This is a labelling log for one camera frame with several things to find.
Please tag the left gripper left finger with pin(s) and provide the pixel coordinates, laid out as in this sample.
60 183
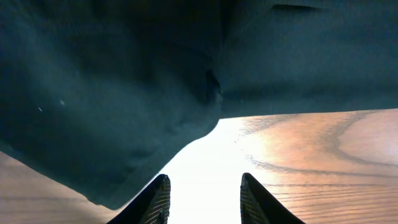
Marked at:
151 206

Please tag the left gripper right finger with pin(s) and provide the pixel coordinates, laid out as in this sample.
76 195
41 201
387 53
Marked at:
259 206

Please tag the black Sytrogen t-shirt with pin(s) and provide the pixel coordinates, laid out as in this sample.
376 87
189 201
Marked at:
100 95

